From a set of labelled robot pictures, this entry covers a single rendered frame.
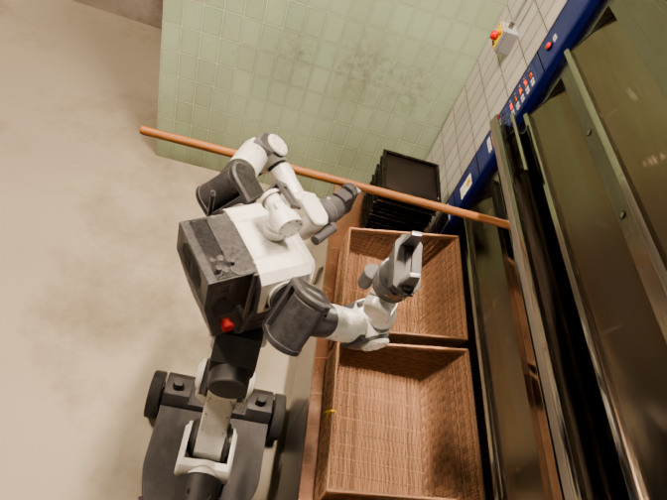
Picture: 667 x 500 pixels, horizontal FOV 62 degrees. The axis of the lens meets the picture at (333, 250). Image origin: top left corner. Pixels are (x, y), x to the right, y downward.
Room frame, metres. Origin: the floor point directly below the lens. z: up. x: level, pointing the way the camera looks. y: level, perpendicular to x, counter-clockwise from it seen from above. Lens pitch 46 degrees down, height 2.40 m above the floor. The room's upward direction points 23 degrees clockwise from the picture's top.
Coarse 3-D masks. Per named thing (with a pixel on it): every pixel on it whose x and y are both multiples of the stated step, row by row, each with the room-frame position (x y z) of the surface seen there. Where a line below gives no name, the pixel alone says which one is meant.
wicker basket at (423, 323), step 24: (360, 240) 1.80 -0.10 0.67; (384, 240) 1.81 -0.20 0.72; (432, 240) 1.86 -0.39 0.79; (456, 240) 1.86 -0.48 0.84; (360, 264) 1.74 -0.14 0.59; (432, 264) 1.83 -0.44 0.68; (456, 264) 1.73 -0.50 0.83; (336, 288) 1.54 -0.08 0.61; (360, 288) 1.61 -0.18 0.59; (432, 288) 1.70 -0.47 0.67; (456, 288) 1.61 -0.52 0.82; (408, 312) 1.58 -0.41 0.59; (432, 312) 1.57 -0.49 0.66; (456, 312) 1.49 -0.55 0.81; (408, 336) 1.30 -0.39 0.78; (432, 336) 1.32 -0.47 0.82; (456, 336) 1.35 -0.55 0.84
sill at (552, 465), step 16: (496, 176) 1.94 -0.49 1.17; (496, 192) 1.86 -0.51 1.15; (512, 240) 1.58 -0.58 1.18; (512, 256) 1.51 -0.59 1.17; (512, 272) 1.45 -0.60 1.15; (528, 320) 1.23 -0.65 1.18; (528, 336) 1.18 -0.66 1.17; (528, 352) 1.13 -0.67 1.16; (544, 400) 0.97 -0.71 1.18; (544, 416) 0.92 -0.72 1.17; (544, 432) 0.88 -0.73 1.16; (544, 448) 0.84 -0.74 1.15; (560, 480) 0.75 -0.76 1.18; (560, 496) 0.71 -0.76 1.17
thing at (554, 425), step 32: (512, 128) 1.92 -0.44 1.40; (512, 160) 1.70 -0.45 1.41; (544, 192) 1.62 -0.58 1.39; (512, 224) 1.36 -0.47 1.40; (544, 224) 1.44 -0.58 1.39; (544, 256) 1.28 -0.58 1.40; (544, 288) 1.15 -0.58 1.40; (576, 320) 1.09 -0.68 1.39; (576, 352) 0.98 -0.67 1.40; (544, 384) 0.84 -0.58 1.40; (576, 384) 0.87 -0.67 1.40; (576, 416) 0.78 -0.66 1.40; (608, 448) 0.74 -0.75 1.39; (608, 480) 0.66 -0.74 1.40
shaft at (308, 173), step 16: (144, 128) 1.34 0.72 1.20; (192, 144) 1.37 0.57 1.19; (208, 144) 1.39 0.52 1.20; (304, 176) 1.45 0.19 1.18; (320, 176) 1.47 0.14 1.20; (336, 176) 1.50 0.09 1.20; (368, 192) 1.50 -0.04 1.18; (384, 192) 1.52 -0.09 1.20; (400, 192) 1.54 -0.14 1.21; (432, 208) 1.55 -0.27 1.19; (448, 208) 1.57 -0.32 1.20; (496, 224) 1.61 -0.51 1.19
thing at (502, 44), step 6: (504, 24) 2.54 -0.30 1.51; (498, 30) 2.53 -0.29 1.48; (504, 30) 2.48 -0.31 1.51; (510, 30) 2.50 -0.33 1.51; (516, 30) 2.53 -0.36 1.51; (498, 36) 2.49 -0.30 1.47; (504, 36) 2.47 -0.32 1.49; (510, 36) 2.48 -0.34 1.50; (516, 36) 2.48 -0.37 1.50; (492, 42) 2.52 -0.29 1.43; (498, 42) 2.47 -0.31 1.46; (504, 42) 2.47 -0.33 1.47; (510, 42) 2.48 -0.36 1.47; (492, 48) 2.49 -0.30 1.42; (498, 48) 2.47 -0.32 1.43; (504, 48) 2.48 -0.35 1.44; (510, 48) 2.48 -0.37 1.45; (504, 54) 2.48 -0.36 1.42
